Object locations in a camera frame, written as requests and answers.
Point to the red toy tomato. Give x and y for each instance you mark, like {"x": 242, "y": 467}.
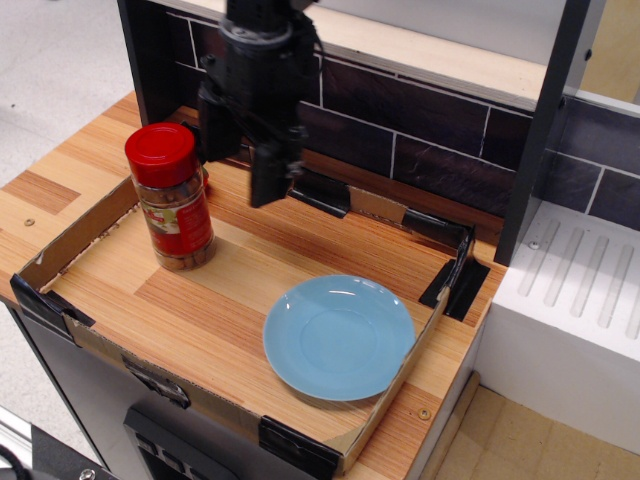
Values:
{"x": 205, "y": 177}

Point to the light blue ceramic plate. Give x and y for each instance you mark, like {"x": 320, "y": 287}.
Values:
{"x": 338, "y": 337}

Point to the black control panel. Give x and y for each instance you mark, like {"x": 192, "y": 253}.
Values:
{"x": 167, "y": 456}

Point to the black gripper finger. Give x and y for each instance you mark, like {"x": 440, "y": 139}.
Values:
{"x": 276, "y": 163}
{"x": 220, "y": 136}

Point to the white ribbed drainer board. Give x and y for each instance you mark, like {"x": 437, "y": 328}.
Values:
{"x": 562, "y": 334}

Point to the dark grey shelf post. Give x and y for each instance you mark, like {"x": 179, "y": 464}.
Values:
{"x": 525, "y": 196}

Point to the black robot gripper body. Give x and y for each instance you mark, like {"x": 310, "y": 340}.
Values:
{"x": 263, "y": 75}

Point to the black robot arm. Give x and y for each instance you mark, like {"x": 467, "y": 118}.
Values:
{"x": 266, "y": 16}

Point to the brown cardboard fence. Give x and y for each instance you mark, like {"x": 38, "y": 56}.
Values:
{"x": 116, "y": 331}

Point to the red-capped basil spice bottle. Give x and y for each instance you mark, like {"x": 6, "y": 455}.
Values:
{"x": 170, "y": 184}

